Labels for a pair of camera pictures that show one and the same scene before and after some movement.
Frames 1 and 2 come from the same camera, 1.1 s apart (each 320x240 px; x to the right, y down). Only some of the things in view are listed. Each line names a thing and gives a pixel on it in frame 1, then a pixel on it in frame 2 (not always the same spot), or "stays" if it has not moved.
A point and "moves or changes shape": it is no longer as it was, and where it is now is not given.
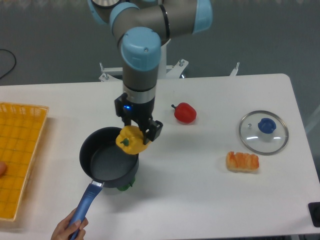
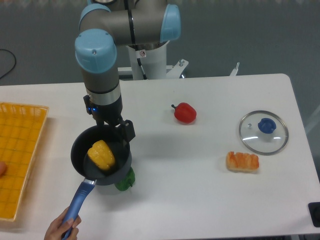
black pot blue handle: [107, 165] moves or changes shape
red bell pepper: [184, 112] stays
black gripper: [140, 112] to [110, 113]
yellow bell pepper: [130, 140] to [102, 155]
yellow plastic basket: [21, 127] stays
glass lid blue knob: [263, 132] stays
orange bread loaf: [241, 161] stays
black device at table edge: [314, 208] stays
